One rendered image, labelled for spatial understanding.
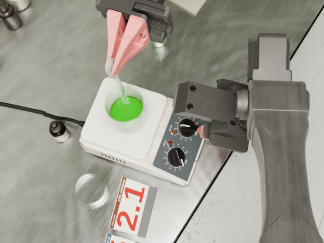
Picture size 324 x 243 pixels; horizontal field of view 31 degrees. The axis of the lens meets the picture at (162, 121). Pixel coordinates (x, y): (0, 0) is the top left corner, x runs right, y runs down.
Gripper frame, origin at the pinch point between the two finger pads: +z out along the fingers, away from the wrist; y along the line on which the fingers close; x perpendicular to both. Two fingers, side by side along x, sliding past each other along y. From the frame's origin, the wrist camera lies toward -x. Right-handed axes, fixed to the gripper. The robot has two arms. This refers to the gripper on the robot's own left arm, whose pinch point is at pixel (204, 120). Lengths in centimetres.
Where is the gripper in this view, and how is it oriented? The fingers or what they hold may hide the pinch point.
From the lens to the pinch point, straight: 94.3
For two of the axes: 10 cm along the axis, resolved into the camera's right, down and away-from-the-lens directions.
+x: 9.0, 2.1, 3.9
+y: -1.6, 9.8, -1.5
